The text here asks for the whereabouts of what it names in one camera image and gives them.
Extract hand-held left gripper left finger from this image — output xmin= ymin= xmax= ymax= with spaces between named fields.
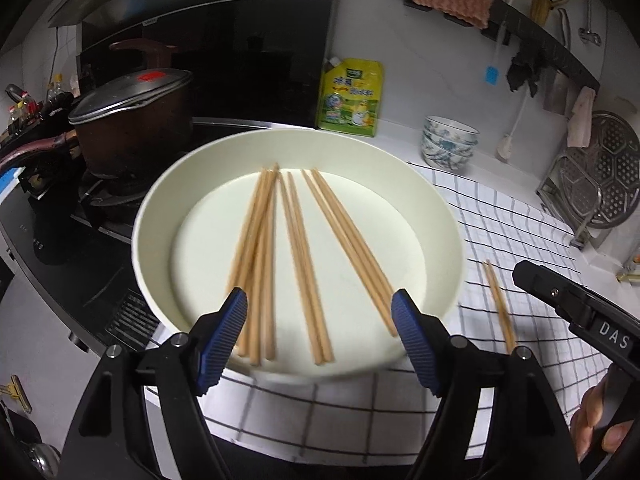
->
xmin=60 ymin=287 xmax=248 ymax=480

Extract metal pot lid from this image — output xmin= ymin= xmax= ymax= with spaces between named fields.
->
xmin=67 ymin=67 xmax=195 ymax=126

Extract black wall rail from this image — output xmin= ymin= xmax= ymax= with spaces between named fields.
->
xmin=395 ymin=0 xmax=601 ymax=91

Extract pan with reddish handle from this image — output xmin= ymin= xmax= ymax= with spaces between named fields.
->
xmin=0 ymin=132 xmax=81 ymax=173

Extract floral ceramic bowl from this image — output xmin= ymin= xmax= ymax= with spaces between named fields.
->
xmin=421 ymin=147 xmax=473 ymax=170
xmin=421 ymin=135 xmax=476 ymax=159
xmin=424 ymin=115 xmax=480 ymax=147

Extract white black checked cloth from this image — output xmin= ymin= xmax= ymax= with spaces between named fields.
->
xmin=145 ymin=162 xmax=626 ymax=466

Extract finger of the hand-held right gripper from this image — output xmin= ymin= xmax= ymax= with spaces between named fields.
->
xmin=512 ymin=260 xmax=596 ymax=321

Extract long bamboo chopstick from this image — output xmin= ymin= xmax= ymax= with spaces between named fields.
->
xmin=486 ymin=259 xmax=517 ymax=353
xmin=482 ymin=260 xmax=513 ymax=356

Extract brass fitting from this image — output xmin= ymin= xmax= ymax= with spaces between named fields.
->
xmin=616 ymin=255 xmax=640 ymax=283

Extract stainless steel rack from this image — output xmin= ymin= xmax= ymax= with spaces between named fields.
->
xmin=536 ymin=152 xmax=608 ymax=250

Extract yellow seasoning pouch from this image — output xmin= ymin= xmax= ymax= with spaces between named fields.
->
xmin=316 ymin=56 xmax=387 ymax=138

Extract perforated metal steamer plate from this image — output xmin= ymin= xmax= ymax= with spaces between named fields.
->
xmin=557 ymin=110 xmax=640 ymax=231

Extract brown cooking pot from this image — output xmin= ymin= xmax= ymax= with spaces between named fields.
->
xmin=75 ymin=102 xmax=195 ymax=177

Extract black gas cooktop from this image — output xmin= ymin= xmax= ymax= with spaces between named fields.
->
xmin=0 ymin=117 xmax=281 ymax=356

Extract bunch of wooden chopsticks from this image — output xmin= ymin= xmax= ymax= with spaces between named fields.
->
xmin=227 ymin=162 xmax=401 ymax=367

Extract black hanging cloth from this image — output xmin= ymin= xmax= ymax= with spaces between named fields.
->
xmin=506 ymin=47 xmax=543 ymax=97

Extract brass handle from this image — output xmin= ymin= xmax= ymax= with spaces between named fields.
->
xmin=0 ymin=375 xmax=33 ymax=413

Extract white long-handled brush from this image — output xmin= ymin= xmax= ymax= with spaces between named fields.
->
xmin=496 ymin=92 xmax=531 ymax=157

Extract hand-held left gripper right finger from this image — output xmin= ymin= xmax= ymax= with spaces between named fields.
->
xmin=391 ymin=288 xmax=583 ymax=480

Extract cream plastic basin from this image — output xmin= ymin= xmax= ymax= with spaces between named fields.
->
xmin=131 ymin=129 xmax=466 ymax=386

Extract pale pink rag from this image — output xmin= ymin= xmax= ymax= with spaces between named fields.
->
xmin=566 ymin=86 xmax=597 ymax=150

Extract person's right hand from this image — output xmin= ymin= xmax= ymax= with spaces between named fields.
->
xmin=570 ymin=377 xmax=635 ymax=463

